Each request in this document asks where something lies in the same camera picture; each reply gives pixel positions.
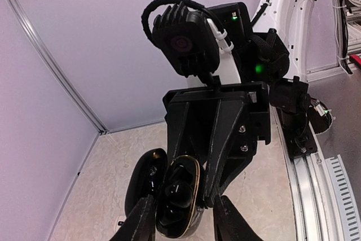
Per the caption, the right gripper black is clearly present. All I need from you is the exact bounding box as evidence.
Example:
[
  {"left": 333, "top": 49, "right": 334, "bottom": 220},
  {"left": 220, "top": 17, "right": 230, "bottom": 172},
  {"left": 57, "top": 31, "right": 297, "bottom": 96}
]
[{"left": 162, "top": 82, "right": 270, "bottom": 207}]

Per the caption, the aluminium front rail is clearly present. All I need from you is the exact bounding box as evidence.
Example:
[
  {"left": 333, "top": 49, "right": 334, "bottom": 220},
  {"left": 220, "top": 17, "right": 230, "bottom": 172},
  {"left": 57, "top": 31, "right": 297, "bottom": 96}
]
[{"left": 272, "top": 108, "right": 360, "bottom": 240}]

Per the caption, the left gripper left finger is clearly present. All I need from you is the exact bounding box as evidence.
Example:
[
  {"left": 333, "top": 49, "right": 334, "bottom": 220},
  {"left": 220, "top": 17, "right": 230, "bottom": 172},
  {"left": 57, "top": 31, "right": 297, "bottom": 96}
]
[{"left": 109, "top": 195, "right": 155, "bottom": 241}]

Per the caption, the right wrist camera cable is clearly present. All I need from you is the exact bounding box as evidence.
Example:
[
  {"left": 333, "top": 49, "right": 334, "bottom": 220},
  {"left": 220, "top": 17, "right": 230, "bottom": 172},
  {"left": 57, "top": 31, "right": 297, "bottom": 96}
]
[{"left": 140, "top": 0, "right": 215, "bottom": 47}]

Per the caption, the black earbud charging case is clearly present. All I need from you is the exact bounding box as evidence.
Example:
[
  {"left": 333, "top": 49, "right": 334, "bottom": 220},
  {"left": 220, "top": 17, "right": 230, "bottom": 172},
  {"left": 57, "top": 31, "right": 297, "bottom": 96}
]
[{"left": 125, "top": 148, "right": 205, "bottom": 239}]

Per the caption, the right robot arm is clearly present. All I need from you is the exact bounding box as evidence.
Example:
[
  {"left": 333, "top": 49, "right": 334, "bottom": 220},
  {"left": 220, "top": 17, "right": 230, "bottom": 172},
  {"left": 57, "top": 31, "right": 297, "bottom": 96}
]
[{"left": 153, "top": 0, "right": 317, "bottom": 208}]

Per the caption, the right aluminium frame post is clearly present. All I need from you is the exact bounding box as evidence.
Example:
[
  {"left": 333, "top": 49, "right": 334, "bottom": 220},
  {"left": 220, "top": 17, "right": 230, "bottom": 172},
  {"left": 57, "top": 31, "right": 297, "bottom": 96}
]
[{"left": 6, "top": 0, "right": 109, "bottom": 135}]

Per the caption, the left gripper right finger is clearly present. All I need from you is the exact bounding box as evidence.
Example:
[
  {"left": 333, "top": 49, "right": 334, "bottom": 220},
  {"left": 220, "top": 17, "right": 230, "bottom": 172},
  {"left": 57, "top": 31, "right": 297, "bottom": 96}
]
[{"left": 213, "top": 195, "right": 262, "bottom": 241}]

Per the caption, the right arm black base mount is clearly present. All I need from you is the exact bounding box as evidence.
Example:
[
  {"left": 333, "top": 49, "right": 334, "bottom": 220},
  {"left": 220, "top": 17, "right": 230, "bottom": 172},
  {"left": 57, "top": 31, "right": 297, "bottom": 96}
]
[{"left": 269, "top": 76, "right": 333, "bottom": 159}]

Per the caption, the red and black tool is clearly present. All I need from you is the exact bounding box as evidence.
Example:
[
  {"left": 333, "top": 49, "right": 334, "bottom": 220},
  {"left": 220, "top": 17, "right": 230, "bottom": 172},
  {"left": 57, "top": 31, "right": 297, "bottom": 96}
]
[{"left": 349, "top": 54, "right": 361, "bottom": 69}]

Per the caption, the white earbud charging case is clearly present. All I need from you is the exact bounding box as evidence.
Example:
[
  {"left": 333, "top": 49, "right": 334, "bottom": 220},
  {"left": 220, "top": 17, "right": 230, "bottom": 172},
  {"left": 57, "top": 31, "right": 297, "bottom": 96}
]
[{"left": 116, "top": 215, "right": 126, "bottom": 230}]

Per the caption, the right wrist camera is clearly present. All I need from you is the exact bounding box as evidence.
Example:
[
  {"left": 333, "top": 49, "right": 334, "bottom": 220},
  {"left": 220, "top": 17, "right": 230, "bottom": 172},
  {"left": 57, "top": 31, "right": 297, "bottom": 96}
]
[{"left": 152, "top": 2, "right": 220, "bottom": 85}]

